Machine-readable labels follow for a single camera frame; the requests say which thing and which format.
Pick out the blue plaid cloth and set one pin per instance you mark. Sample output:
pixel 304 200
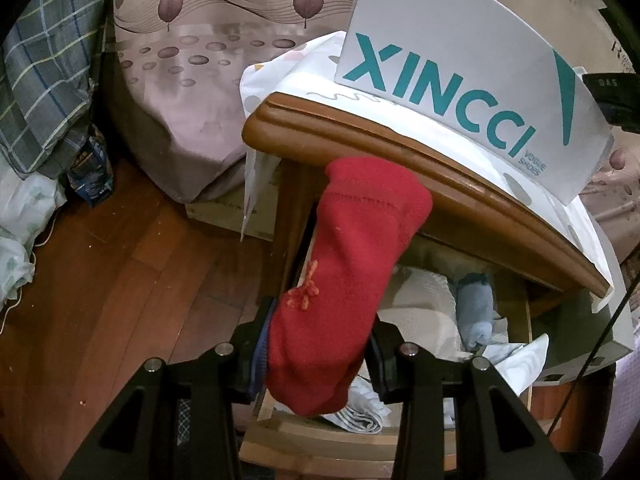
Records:
pixel 45 85

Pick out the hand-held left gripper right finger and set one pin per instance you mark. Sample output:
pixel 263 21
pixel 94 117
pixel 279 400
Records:
pixel 379 367

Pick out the white grey patterned cloth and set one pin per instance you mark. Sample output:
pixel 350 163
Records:
pixel 520 365

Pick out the leaf print bed sheet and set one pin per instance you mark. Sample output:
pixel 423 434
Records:
pixel 200 85

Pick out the white striped cloth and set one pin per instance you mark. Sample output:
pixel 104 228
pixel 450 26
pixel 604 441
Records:
pixel 360 412

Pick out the white waffle cloth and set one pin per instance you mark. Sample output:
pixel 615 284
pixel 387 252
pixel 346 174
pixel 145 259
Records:
pixel 420 305

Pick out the blue packet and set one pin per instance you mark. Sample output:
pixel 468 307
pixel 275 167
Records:
pixel 90 170

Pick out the beige cardboard box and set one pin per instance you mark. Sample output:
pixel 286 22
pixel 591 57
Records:
pixel 225 219

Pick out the wooden drawer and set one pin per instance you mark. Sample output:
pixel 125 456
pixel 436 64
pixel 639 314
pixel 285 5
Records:
pixel 320 445

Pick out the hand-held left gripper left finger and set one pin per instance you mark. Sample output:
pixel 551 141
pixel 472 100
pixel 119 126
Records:
pixel 257 357

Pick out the white shoe box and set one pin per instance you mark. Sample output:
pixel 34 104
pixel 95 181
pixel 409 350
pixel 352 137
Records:
pixel 450 35

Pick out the grey box lid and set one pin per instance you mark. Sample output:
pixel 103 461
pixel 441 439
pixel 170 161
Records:
pixel 575 330

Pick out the wooden nightstand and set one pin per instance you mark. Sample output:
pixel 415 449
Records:
pixel 475 196

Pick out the light blue underwear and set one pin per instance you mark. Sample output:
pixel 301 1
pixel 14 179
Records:
pixel 475 310

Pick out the pile of white clothes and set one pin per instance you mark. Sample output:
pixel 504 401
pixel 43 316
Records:
pixel 25 200

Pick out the red underwear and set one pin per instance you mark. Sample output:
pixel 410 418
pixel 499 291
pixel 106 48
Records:
pixel 345 260

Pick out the white dotted cloth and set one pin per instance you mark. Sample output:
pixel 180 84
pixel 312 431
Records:
pixel 310 85

